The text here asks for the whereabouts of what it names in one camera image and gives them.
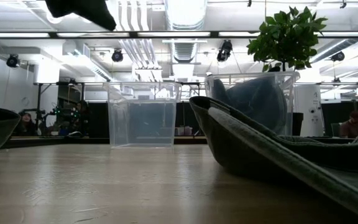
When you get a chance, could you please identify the small storage containers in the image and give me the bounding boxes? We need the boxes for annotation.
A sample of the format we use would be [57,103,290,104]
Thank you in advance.
[175,125,194,137]

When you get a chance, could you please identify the clear plastic bin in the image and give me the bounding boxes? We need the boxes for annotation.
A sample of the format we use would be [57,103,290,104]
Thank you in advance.
[204,71,301,137]
[103,81,183,149]

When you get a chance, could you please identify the black ceiling spotlight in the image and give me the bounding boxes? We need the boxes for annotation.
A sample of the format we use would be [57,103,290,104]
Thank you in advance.
[6,54,21,68]
[216,39,234,62]
[111,49,124,63]
[330,51,346,62]

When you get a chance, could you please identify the person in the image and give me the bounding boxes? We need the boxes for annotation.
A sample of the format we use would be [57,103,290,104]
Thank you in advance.
[13,112,39,137]
[73,100,90,135]
[339,111,358,139]

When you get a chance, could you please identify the background black robot rig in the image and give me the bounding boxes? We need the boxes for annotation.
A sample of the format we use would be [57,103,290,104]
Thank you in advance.
[20,107,74,136]

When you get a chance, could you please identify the green leafy plant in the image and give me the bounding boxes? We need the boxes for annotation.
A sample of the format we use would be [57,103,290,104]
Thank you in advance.
[246,6,328,73]

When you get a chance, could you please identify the white cylindrical column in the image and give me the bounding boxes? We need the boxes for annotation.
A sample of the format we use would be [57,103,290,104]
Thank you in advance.
[296,85,325,138]

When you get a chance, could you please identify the black metal stand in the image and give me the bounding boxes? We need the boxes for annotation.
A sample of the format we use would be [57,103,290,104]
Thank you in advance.
[33,81,86,125]

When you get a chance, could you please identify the black horizontal frame beam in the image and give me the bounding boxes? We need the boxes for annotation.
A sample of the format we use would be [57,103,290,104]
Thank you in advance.
[0,30,358,39]

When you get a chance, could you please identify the silver ventilation duct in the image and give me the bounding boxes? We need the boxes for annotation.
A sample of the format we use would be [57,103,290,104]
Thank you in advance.
[163,0,208,31]

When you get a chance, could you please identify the black table edge rail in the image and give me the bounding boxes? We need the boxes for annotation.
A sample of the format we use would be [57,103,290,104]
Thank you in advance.
[0,136,208,149]

